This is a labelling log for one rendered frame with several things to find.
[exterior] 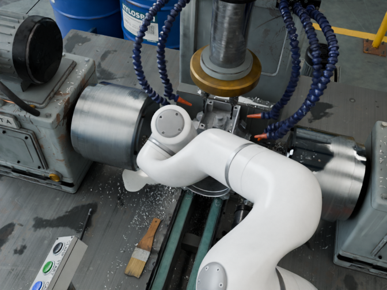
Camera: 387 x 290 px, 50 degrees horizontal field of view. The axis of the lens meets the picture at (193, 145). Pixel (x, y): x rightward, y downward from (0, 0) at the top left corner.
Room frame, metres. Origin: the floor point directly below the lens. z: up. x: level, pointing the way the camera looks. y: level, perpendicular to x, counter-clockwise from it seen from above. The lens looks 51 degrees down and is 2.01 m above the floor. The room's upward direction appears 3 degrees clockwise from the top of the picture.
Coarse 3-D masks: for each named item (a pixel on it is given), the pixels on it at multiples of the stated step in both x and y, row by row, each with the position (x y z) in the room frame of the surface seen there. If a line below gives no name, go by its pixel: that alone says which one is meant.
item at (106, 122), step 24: (96, 96) 0.85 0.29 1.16; (120, 96) 0.85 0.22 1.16; (144, 96) 0.86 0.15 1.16; (72, 120) 0.79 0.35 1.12; (96, 120) 0.78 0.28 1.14; (120, 120) 0.78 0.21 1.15; (144, 120) 0.80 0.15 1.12; (72, 144) 0.76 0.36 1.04; (96, 144) 0.74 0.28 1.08; (120, 144) 0.73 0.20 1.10; (144, 144) 0.76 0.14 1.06
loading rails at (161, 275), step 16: (176, 208) 0.63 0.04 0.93; (192, 208) 0.68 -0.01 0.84; (224, 208) 0.64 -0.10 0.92; (176, 224) 0.58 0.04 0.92; (208, 224) 0.59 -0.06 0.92; (176, 240) 0.53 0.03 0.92; (192, 240) 0.57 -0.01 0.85; (208, 240) 0.54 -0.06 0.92; (160, 256) 0.48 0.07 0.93; (176, 256) 0.51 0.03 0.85; (160, 272) 0.44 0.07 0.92; (192, 272) 0.44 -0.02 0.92; (160, 288) 0.39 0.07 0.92; (192, 288) 0.40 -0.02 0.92
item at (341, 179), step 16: (304, 128) 0.78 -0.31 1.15; (272, 144) 0.79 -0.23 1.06; (288, 144) 0.75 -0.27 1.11; (304, 144) 0.71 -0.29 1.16; (320, 144) 0.71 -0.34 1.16; (336, 144) 0.71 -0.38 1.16; (352, 144) 0.72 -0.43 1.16; (304, 160) 0.67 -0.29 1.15; (320, 160) 0.67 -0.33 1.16; (336, 160) 0.67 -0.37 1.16; (352, 160) 0.67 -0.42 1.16; (320, 176) 0.63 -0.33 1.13; (336, 176) 0.63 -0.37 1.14; (352, 176) 0.63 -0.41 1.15; (336, 192) 0.60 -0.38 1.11; (352, 192) 0.60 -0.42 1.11; (336, 208) 0.58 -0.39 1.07; (352, 208) 0.58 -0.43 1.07
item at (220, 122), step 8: (208, 104) 0.86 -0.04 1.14; (216, 104) 0.87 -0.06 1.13; (224, 104) 0.87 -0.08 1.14; (208, 112) 0.86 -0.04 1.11; (216, 112) 0.86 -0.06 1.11; (224, 112) 0.86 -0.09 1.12; (200, 120) 0.79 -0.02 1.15; (216, 120) 0.81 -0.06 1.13; (224, 120) 0.81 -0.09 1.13; (232, 120) 0.83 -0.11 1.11; (200, 128) 0.76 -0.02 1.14; (208, 128) 0.79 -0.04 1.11; (224, 128) 0.79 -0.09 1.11; (232, 128) 0.80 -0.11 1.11
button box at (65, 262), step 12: (60, 240) 0.45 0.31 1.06; (72, 240) 0.44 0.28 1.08; (60, 252) 0.41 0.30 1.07; (72, 252) 0.41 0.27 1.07; (84, 252) 0.42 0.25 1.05; (60, 264) 0.38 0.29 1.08; (72, 264) 0.39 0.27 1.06; (36, 276) 0.36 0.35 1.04; (48, 276) 0.35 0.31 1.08; (60, 276) 0.35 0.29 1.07; (72, 276) 0.36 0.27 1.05; (48, 288) 0.32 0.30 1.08; (60, 288) 0.33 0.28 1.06
